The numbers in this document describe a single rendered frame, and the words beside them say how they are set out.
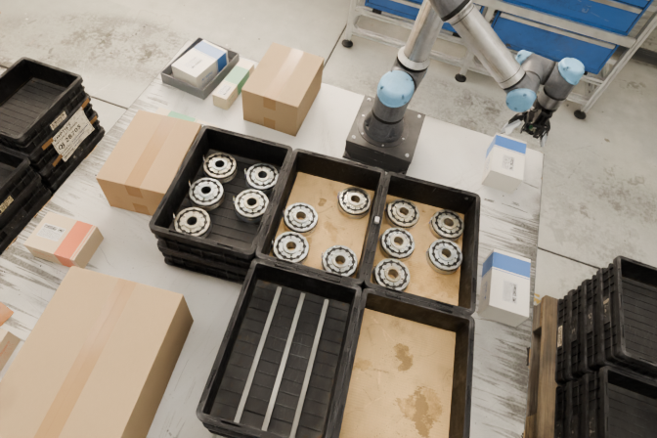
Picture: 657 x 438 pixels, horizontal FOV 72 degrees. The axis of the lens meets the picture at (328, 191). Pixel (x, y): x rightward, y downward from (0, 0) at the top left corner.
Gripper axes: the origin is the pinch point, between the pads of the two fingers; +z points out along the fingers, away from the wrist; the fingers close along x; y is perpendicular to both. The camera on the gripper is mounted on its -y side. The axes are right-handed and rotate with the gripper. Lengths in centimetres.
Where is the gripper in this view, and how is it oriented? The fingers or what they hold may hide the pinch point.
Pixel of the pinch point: (520, 139)
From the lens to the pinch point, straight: 178.2
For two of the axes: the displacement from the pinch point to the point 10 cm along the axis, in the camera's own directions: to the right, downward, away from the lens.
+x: 9.4, 3.2, -1.0
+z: -1.1, 5.6, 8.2
